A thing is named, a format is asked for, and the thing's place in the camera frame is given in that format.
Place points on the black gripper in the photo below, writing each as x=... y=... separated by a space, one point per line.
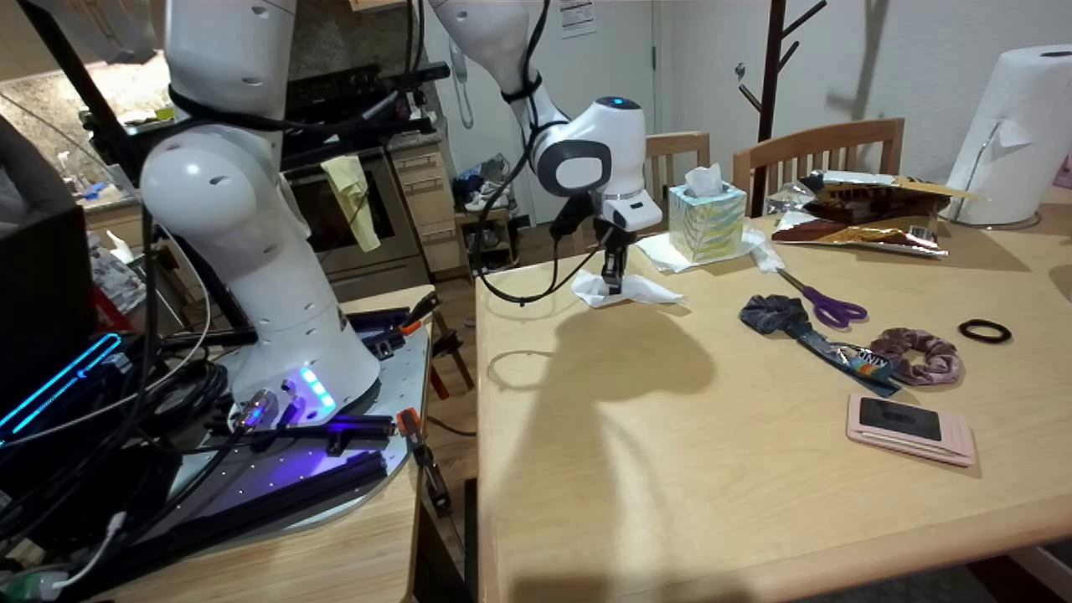
x=612 y=237

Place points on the white tissue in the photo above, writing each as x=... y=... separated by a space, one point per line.
x=594 y=292

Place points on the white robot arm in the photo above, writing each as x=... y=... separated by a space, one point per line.
x=216 y=182

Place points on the white napkin under box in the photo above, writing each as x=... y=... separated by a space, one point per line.
x=672 y=259

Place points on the patterned tissue box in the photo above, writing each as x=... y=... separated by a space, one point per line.
x=708 y=224

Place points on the next tissue in box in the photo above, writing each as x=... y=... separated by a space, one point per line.
x=704 y=182

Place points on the black electronics box blue light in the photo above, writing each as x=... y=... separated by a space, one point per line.
x=63 y=396

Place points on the right wooden chair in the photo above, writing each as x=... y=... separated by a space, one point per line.
x=667 y=154

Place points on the wooden chair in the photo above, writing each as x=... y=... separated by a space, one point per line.
x=853 y=146
x=667 y=154

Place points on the black fabric bundle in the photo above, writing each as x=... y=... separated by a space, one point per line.
x=778 y=311

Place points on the coat rack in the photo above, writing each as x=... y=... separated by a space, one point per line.
x=778 y=51

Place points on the snack wrappers pile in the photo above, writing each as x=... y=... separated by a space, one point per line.
x=857 y=209

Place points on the left wooden chair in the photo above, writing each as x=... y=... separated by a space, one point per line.
x=853 y=146

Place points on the pink phone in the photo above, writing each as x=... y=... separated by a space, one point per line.
x=909 y=429

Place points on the maroon scrunchie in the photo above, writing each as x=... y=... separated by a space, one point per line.
x=919 y=356

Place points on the white electric water boiler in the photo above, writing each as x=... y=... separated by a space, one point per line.
x=1016 y=139

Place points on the black monitor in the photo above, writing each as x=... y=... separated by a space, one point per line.
x=45 y=279

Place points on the purple handled scissors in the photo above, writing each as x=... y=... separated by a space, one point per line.
x=829 y=310

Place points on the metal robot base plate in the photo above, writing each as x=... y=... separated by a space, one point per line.
x=303 y=475

